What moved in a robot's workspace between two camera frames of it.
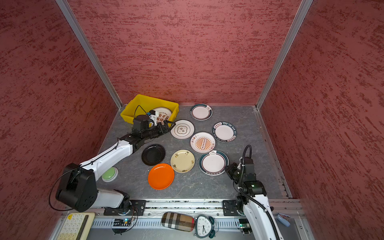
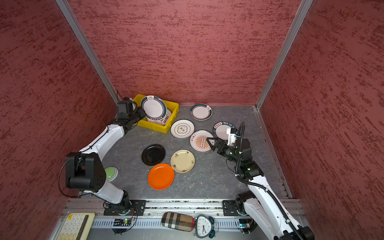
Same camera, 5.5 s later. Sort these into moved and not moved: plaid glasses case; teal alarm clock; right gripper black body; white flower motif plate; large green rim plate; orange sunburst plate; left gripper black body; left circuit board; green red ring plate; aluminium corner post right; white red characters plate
Moved: right gripper black body; left gripper black body; large green rim plate
Not moved: orange sunburst plate; aluminium corner post right; green red ring plate; white red characters plate; left circuit board; teal alarm clock; plaid glasses case; white flower motif plate
